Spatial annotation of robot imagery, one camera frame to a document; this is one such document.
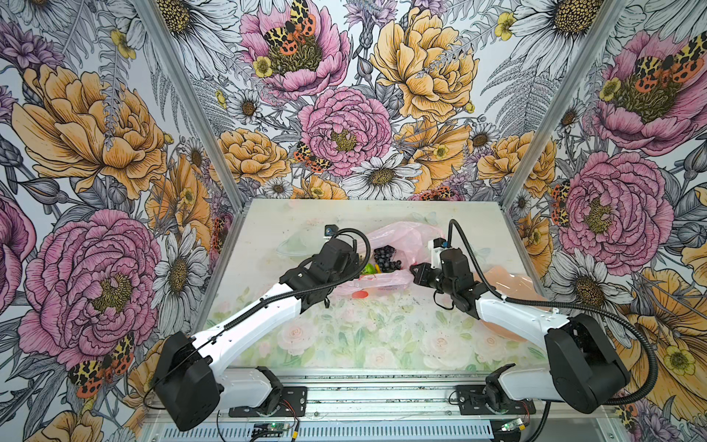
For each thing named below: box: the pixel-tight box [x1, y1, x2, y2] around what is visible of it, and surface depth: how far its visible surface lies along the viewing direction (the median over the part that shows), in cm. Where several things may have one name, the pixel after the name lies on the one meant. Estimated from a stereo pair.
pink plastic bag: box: [386, 221, 445, 274], surface depth 93 cm
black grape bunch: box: [373, 244, 402, 273], surface depth 102 cm
